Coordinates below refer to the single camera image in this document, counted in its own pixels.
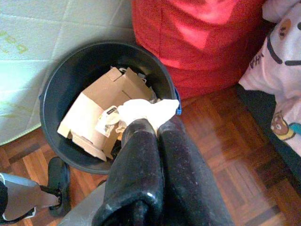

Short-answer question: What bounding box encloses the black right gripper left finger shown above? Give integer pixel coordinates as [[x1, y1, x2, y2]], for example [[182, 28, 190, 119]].
[[93, 119, 165, 226]]

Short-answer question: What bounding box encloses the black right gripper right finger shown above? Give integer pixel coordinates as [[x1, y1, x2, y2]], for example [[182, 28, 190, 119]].
[[157, 115, 236, 226]]

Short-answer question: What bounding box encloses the white tissue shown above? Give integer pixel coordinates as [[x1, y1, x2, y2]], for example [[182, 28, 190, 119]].
[[117, 98, 181, 137]]

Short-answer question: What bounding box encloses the white printed packaging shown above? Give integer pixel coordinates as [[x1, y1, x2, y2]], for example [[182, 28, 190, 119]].
[[95, 105, 122, 138]]

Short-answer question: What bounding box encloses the silver robot right leg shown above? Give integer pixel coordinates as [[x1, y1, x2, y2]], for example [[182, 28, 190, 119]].
[[58, 181, 114, 226]]

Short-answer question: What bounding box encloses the brown cardboard box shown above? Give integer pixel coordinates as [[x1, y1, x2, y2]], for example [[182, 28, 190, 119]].
[[57, 66, 163, 162]]

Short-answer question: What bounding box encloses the black round waste bin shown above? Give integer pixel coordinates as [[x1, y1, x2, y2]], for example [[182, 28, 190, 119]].
[[39, 41, 182, 175]]

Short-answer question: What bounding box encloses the large red cushion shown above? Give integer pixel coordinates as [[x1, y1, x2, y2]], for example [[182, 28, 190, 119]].
[[131, 0, 276, 101]]

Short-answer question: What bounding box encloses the pink cartoon print blanket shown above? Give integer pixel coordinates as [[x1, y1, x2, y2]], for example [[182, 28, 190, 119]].
[[238, 0, 301, 151]]

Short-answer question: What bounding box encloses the grey quilted spare mattress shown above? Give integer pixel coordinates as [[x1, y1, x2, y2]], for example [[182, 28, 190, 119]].
[[0, 0, 137, 146]]

